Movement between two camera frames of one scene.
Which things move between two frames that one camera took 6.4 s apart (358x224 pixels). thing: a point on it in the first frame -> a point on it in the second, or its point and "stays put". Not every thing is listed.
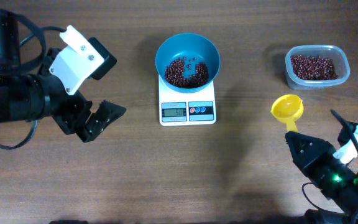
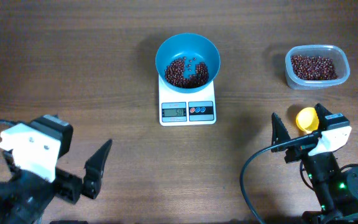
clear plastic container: x=310 y=66 stays put
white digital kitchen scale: x=180 y=109 stays put
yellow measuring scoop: x=288 y=108 -> x=307 y=119
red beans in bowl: x=174 y=74 stays put
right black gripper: x=319 y=158 -> x=299 y=152
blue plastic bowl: x=188 y=63 stays put
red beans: x=307 y=67 stays put
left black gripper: x=68 y=109 -> x=66 y=185
